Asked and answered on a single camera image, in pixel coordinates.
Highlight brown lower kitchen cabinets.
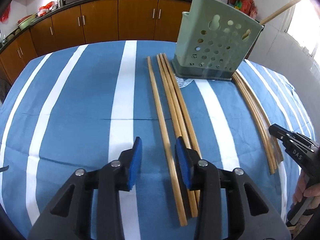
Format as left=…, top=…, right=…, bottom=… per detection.
left=1, top=0, right=191, bottom=84

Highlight right hand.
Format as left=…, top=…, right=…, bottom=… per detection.
left=292, top=170, right=320, bottom=209

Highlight blue white striped tablecloth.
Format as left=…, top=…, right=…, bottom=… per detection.
left=1, top=41, right=300, bottom=239

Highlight green perforated utensil holder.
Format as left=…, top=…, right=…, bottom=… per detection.
left=172, top=0, right=263, bottom=81

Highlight red bags and bottles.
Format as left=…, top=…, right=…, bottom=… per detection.
left=227, top=0, right=258, bottom=20

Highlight green bowl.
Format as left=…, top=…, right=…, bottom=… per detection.
left=18, top=14, right=37, bottom=30

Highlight red white packets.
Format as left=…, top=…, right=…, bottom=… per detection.
left=37, top=1, right=57, bottom=17

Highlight red plastic bag on wall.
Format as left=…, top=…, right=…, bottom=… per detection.
left=0, top=3, right=11, bottom=23

